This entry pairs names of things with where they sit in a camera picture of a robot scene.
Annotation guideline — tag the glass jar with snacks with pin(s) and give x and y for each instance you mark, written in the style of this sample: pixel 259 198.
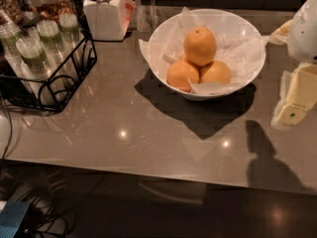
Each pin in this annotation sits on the glass jar with snacks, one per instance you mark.
pixel 50 9

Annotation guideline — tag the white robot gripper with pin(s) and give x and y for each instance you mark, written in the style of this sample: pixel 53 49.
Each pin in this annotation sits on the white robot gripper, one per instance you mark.
pixel 304 34

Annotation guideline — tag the black wire rack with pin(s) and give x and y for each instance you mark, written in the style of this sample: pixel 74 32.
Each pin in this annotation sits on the black wire rack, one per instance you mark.
pixel 58 89

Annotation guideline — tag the blue patterned object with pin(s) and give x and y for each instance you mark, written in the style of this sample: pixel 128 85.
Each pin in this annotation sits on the blue patterned object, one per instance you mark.
pixel 11 218

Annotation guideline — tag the clear plastic cup stack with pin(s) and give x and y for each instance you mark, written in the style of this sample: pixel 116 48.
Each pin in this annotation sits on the clear plastic cup stack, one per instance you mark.
pixel 51 39
pixel 9 35
pixel 70 30
pixel 35 64

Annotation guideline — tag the white ceramic canister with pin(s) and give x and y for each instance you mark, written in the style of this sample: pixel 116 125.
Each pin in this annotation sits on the white ceramic canister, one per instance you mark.
pixel 108 20

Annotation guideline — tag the orange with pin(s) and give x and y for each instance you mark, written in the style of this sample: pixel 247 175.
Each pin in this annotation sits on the orange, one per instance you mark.
pixel 200 46
pixel 181 74
pixel 215 71

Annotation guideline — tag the white ceramic bowl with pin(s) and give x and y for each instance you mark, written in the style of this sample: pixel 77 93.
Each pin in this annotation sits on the white ceramic bowl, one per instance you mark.
pixel 165 37

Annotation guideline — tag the clear acrylic stand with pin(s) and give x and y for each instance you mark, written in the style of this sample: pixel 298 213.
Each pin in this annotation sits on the clear acrylic stand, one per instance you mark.
pixel 147 18

